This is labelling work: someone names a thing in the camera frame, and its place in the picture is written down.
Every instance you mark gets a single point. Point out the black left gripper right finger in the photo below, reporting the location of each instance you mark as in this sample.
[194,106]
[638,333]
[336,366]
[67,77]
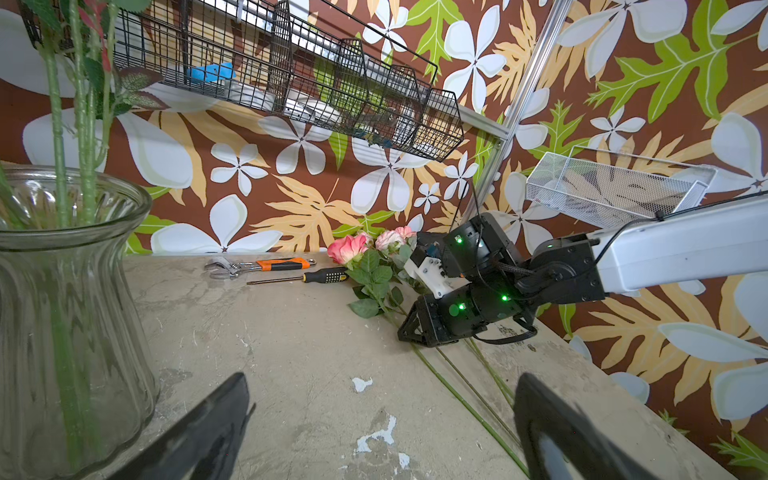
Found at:
[560,442]

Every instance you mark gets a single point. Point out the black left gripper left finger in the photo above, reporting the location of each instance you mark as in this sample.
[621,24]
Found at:
[204,444]

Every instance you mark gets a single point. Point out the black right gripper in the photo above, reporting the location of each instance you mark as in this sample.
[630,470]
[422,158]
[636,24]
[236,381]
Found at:
[466,312]

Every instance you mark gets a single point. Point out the pale pink carnation stem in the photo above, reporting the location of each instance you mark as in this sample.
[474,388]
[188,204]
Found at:
[468,244]

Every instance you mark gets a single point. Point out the pink rose bunch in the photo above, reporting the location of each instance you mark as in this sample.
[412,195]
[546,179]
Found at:
[78,108]

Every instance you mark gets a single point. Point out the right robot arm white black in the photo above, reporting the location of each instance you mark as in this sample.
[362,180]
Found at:
[716,240]

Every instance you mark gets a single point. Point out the clear ribbed glass vase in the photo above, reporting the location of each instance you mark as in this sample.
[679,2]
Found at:
[77,385]

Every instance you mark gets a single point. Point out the black yellow screwdriver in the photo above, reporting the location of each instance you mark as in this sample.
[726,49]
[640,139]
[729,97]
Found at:
[321,276]

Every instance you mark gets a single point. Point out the orange black adjustable wrench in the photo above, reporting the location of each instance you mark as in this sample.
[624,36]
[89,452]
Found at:
[222,268]

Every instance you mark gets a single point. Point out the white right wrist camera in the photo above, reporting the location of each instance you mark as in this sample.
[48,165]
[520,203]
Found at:
[426,264]

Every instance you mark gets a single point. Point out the white wire basket right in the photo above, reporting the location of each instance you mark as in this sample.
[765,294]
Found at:
[608,189]

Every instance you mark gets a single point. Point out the black wire wall basket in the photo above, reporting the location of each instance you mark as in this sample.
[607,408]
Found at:
[257,54]

